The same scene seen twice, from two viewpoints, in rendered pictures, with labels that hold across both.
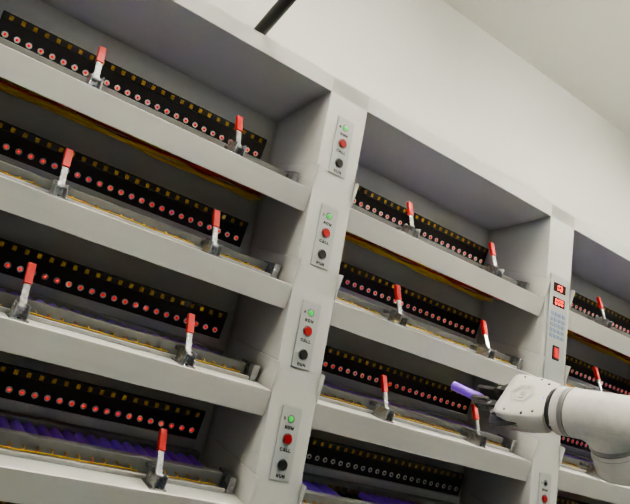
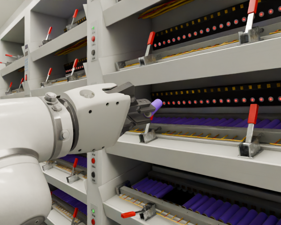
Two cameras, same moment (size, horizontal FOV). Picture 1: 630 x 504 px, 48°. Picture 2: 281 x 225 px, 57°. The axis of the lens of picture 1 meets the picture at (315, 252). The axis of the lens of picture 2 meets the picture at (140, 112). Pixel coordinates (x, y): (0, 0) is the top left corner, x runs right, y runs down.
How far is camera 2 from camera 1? 1.55 m
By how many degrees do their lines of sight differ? 84
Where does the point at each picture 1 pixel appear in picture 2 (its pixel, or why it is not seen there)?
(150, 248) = (57, 90)
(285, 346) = not seen: hidden behind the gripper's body
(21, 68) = (35, 54)
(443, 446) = (189, 159)
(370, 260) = (205, 5)
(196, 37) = not seen: outside the picture
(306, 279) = (90, 71)
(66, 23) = (78, 15)
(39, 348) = not seen: hidden behind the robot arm
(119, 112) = (47, 47)
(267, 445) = (88, 164)
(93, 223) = (47, 90)
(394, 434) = (146, 152)
